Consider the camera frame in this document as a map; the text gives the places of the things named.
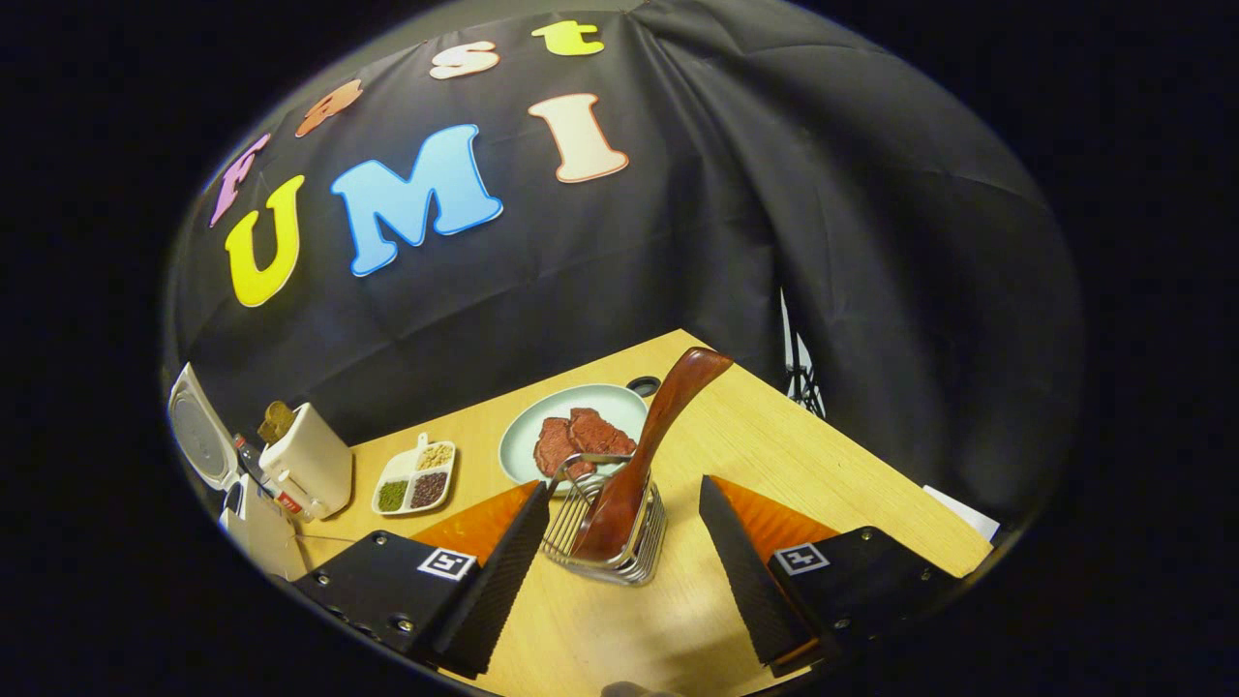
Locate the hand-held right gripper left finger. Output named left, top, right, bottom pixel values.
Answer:
left=290, top=479, right=553, bottom=679

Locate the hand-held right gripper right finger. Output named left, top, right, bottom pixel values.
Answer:
left=699, top=474, right=959, bottom=677

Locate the metal wire chopstick holder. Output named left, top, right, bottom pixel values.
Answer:
left=540, top=453, right=669, bottom=587

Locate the brown wooden spoon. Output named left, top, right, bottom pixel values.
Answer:
left=571, top=347, right=735, bottom=564

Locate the white rice cooker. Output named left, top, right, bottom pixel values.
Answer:
left=167, top=363, right=311, bottom=582

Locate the divided white grain dish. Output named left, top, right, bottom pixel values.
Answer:
left=372, top=433, right=457, bottom=517

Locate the pale green plate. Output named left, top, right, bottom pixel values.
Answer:
left=499, top=384, right=650, bottom=497

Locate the white toaster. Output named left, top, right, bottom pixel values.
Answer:
left=257, top=402, right=354, bottom=521

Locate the white paper sheet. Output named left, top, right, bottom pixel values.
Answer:
left=924, top=484, right=1000, bottom=541

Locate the metal tripod stand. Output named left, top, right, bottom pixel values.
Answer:
left=779, top=288, right=826, bottom=419

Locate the small red label bottle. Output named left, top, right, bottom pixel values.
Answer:
left=235, top=436, right=303, bottom=519

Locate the black backdrop cloth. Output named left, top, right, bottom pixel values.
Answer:
left=163, top=0, right=1083, bottom=543

